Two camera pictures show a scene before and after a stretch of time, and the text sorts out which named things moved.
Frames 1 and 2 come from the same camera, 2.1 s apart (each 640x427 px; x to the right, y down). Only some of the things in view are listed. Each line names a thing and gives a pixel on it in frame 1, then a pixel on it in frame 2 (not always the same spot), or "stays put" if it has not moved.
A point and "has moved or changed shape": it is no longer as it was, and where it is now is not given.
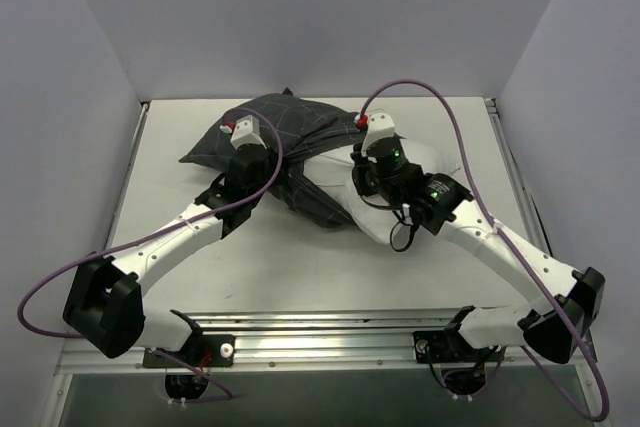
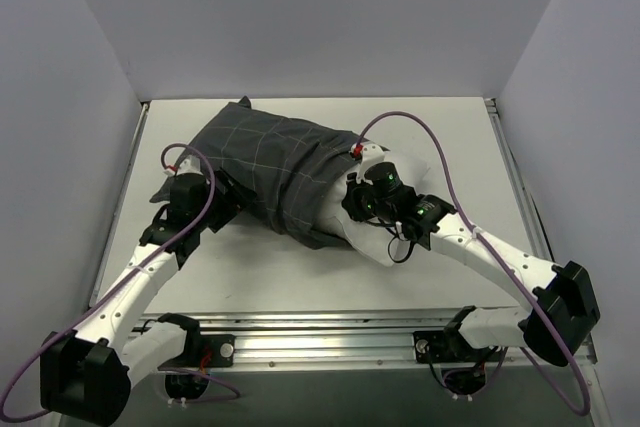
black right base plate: x=450 y=346 stays put
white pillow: x=333 y=171 to x=373 y=238
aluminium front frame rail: x=327 y=342 stays put
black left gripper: x=250 y=155 to x=226 y=199
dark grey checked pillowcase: x=291 y=126 has moved or changed shape
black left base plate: x=205 y=351 stays put
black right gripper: x=358 y=155 to x=353 y=199
